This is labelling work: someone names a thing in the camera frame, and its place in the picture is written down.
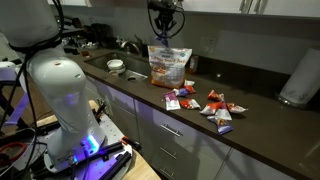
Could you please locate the steel kitchen sink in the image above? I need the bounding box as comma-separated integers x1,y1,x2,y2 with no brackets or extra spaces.
84,51,153,83

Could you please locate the white purple flat sachet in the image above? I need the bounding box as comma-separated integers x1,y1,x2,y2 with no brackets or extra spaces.
163,90,182,112

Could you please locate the black clamp bar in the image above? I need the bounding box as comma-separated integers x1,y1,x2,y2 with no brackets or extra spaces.
94,141,133,180

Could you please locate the white bowl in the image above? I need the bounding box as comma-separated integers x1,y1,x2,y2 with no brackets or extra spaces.
106,58,127,75

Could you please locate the dark purple sachet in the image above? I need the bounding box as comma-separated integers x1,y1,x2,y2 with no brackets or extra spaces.
173,87,190,98

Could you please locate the grey lower cabinet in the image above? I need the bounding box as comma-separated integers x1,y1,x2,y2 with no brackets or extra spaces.
84,76,298,180

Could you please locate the red sachet with white end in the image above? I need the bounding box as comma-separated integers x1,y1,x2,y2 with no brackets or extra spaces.
207,89,225,103

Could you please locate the purple sachet with orange print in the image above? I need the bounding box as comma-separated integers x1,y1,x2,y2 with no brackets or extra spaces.
207,115,235,136

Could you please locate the red white long sachet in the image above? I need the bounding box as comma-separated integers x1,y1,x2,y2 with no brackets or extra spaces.
199,101,224,116

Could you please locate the white grey sachet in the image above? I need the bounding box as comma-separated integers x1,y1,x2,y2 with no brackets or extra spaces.
214,103,233,122

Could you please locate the large white orange snack packet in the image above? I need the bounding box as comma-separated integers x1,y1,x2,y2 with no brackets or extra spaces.
147,45,193,90

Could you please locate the perforated robot base plate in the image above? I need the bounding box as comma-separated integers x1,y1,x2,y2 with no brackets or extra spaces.
19,113,134,180

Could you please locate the purple lit stand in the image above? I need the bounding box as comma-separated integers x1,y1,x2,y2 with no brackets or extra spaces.
0,61,32,128

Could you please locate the chrome faucet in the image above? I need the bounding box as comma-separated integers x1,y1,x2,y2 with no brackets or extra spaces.
116,34,144,56

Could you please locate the long steel drawer handle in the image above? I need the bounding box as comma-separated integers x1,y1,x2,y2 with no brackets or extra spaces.
160,123,184,138

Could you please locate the wall power outlet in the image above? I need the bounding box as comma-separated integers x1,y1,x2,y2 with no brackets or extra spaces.
201,36,217,54

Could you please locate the dark coffee machine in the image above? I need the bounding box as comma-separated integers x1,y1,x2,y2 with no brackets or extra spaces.
89,22,114,50

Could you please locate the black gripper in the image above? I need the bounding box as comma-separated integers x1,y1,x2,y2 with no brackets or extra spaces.
147,0,178,34

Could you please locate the red cable coil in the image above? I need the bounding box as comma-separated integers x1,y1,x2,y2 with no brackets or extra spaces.
0,141,28,166

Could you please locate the small orange bottle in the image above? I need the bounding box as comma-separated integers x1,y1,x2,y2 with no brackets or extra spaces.
188,55,200,75

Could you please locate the red white pointed sachet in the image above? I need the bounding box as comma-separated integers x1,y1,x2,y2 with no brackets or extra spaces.
225,102,249,115

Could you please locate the white upper cabinet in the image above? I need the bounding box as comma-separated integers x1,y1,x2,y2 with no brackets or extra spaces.
179,0,320,19

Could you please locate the short steel drawer handle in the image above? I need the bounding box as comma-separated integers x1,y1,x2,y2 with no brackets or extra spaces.
159,146,179,161
159,167,175,180

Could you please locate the small red sachet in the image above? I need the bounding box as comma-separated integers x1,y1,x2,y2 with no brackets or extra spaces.
184,84,197,95

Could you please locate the blue purple sachet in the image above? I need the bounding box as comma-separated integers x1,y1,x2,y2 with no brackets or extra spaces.
155,30,170,48

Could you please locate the red orange sachet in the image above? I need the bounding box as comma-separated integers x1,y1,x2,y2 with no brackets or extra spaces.
179,98,202,111

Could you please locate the white paper towel roll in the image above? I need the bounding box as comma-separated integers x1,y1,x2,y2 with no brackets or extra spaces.
276,47,320,108

